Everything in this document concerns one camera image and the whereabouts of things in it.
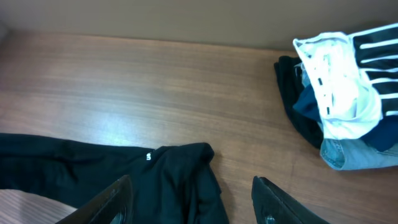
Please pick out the black garment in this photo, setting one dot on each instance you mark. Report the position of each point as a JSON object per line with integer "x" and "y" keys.
{"x": 171, "y": 184}
{"x": 289, "y": 81}

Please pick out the black garment in pile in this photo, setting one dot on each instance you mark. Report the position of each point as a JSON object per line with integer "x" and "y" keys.
{"x": 289, "y": 81}

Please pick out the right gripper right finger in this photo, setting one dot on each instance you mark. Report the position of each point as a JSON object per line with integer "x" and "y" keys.
{"x": 272, "y": 205}

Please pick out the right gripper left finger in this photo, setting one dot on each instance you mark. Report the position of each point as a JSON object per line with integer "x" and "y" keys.
{"x": 113, "y": 205}

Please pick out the white black striped shirt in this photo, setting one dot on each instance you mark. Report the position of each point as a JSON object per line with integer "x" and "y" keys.
{"x": 354, "y": 77}

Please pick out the blue garment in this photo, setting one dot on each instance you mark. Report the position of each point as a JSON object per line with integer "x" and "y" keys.
{"x": 382, "y": 137}

